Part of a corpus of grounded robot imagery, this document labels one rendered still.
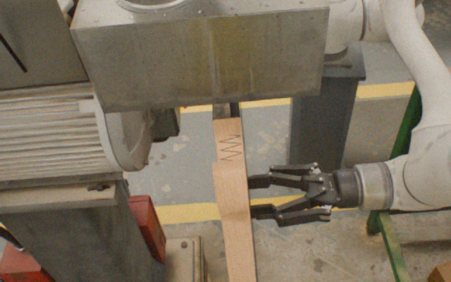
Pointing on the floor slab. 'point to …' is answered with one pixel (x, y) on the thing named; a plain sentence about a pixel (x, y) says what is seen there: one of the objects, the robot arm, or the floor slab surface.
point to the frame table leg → (402, 139)
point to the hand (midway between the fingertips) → (249, 197)
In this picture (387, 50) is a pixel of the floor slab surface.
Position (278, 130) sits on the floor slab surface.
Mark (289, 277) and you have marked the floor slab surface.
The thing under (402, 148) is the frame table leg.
